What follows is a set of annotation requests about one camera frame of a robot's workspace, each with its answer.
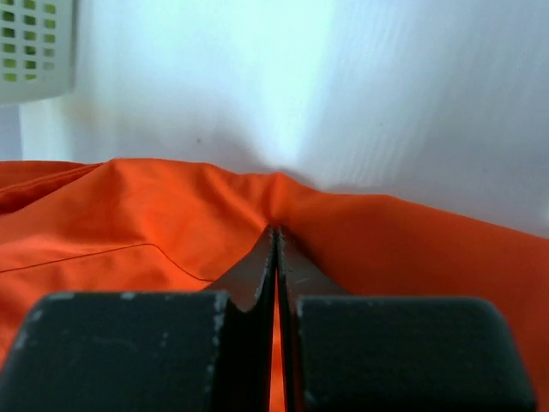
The lime green shorts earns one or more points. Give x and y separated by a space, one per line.
28 39

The white plastic basket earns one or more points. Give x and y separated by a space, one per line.
61 80

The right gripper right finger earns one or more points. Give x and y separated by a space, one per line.
346 352

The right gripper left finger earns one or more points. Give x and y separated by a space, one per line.
150 351

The orange shorts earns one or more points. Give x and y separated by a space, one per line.
149 224

